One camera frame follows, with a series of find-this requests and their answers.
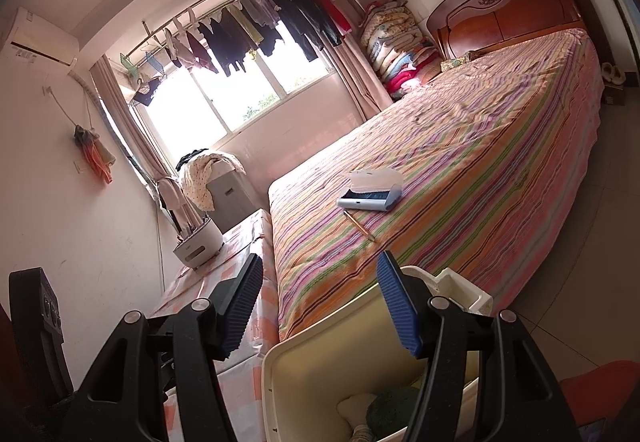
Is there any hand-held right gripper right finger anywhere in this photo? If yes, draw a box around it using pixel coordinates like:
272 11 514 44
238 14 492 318
376 251 583 442

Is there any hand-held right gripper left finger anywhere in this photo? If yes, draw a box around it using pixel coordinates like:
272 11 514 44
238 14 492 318
62 253 264 442

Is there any white plastic bin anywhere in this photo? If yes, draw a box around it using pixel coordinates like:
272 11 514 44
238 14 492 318
262 264 493 442

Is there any white plush lump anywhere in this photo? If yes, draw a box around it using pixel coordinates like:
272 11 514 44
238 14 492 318
336 393 381 433

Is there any orange checked tablecloth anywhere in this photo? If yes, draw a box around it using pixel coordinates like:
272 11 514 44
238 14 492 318
150 208 281 442

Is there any white utensil holder box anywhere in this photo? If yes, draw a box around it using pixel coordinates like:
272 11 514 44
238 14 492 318
172 217 224 269

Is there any pencil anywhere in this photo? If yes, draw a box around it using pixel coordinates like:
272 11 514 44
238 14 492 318
344 211 376 243

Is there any white tower appliance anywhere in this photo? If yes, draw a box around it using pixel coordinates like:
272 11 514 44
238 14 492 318
207 167 261 233

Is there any blue pencil case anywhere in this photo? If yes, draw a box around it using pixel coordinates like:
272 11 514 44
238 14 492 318
336 169 403 213

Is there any dotted cloth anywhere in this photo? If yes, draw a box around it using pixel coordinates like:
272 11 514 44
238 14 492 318
176 149 247 213

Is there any white garment on stand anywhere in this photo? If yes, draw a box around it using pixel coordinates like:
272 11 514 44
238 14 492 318
155 176 193 243

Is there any orange cloth on hook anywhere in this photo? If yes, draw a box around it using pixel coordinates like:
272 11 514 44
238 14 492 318
74 124 117 185

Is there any bed with striped cover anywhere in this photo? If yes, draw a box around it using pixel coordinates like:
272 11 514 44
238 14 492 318
267 26 606 343

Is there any window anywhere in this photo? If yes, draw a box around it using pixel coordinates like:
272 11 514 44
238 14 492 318
130 22 333 155

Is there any red cloth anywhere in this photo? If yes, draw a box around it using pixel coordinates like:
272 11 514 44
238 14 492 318
557 361 640 442

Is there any beige curtain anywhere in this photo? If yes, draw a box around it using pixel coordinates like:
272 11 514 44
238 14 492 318
322 29 393 123
90 56 171 183

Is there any floral pillow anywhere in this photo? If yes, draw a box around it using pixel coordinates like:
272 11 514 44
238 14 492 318
440 49 481 72

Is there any stack of folded quilts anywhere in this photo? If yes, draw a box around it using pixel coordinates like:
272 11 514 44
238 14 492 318
360 0 438 100

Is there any row of hanging clothes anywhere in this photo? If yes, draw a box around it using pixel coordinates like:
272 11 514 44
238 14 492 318
120 0 377 107

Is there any white air conditioner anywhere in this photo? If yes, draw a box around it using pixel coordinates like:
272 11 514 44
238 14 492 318
0 6 80 67

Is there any wooden headboard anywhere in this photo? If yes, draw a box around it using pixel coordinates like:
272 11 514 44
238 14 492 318
425 0 598 60

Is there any pair of pale slippers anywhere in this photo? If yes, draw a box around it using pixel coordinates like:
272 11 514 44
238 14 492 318
600 62 626 85

